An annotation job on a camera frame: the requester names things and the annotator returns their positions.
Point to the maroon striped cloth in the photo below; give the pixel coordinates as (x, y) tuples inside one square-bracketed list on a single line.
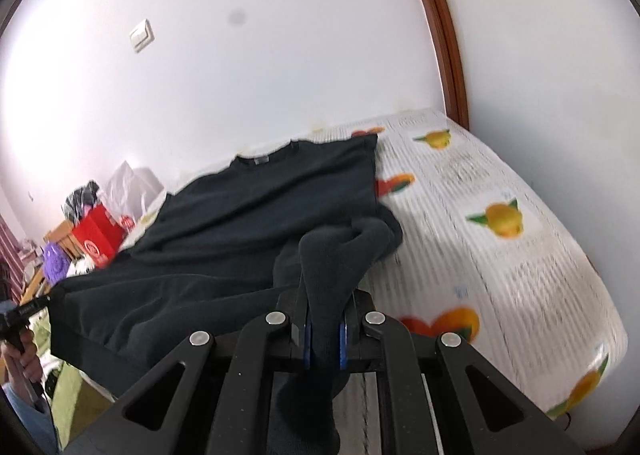
[(10, 250)]

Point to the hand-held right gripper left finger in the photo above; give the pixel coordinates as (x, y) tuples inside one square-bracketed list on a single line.
[(300, 335)]

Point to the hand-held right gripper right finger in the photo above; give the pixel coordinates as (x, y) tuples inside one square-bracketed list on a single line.
[(352, 335)]

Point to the person's left hand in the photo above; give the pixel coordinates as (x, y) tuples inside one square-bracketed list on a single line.
[(27, 367)]

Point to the brown wooden door frame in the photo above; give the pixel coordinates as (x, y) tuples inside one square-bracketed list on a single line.
[(440, 25)]

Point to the white light switch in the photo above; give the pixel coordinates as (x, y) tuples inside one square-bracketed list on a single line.
[(142, 35)]

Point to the black sweatshirt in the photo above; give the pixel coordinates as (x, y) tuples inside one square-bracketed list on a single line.
[(225, 215)]

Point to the fruit print tablecloth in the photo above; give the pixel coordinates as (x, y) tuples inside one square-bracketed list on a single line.
[(500, 275)]

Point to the wooden bed headboard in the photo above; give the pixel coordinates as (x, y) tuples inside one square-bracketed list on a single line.
[(60, 235)]

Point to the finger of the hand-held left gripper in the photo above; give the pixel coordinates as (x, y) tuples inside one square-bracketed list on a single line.
[(36, 305)]

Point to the red paper bag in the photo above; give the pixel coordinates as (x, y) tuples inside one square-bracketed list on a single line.
[(97, 237)]

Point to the purple bag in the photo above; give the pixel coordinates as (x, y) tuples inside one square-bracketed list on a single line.
[(55, 262)]

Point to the person's left forearm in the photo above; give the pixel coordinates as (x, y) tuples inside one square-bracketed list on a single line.
[(25, 422)]

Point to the white plastic bag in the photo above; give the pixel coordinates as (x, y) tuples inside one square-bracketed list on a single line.
[(132, 185)]

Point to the green bedsheet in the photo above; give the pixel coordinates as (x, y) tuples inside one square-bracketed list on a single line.
[(70, 390)]

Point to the grey plaid cloth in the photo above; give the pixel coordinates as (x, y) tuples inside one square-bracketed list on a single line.
[(80, 200)]

